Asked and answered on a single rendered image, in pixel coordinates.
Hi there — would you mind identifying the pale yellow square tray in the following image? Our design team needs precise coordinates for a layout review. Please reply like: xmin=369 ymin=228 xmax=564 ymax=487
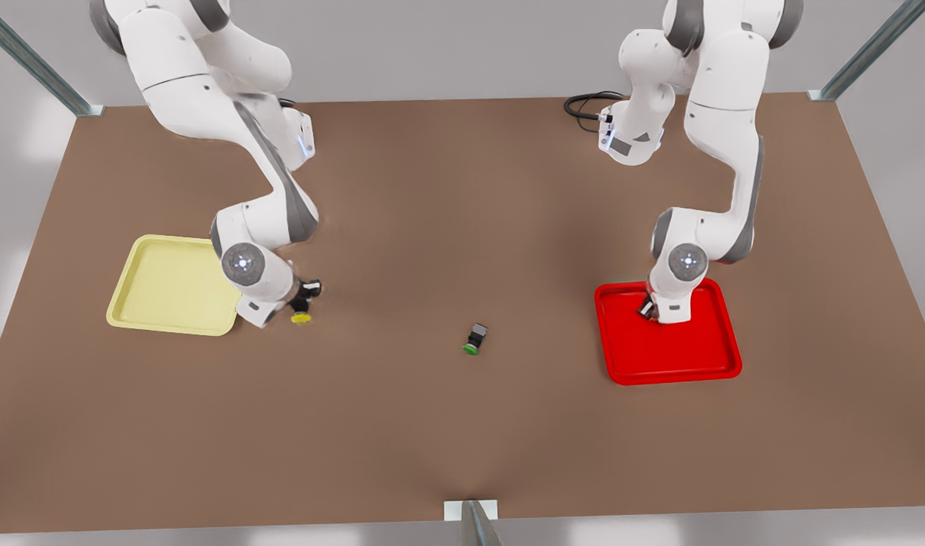
xmin=105 ymin=234 xmax=243 ymax=337

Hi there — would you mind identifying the silver frame post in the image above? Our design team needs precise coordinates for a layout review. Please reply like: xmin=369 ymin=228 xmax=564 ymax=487
xmin=442 ymin=499 xmax=503 ymax=546
xmin=807 ymin=0 xmax=925 ymax=103
xmin=0 ymin=0 xmax=105 ymax=118

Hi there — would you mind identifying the red square tray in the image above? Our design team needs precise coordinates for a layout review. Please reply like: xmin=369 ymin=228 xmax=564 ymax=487
xmin=594 ymin=278 xmax=743 ymax=386

